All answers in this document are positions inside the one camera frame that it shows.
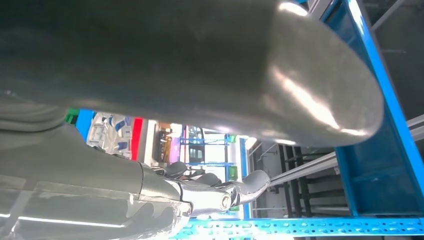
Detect distant blue shelf rack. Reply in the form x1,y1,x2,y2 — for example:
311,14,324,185
180,127,250,220

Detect blue metal shelf rack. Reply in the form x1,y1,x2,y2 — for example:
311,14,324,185
75,0,424,240

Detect red barrier tape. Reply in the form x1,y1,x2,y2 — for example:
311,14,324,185
131,117,144,162

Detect monitor screen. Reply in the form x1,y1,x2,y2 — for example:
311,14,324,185
153,123,182,164

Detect green plastic crate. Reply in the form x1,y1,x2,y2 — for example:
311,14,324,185
64,108,80,125

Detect grey metal ceiling rail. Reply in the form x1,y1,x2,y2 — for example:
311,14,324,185
269,114,424,187

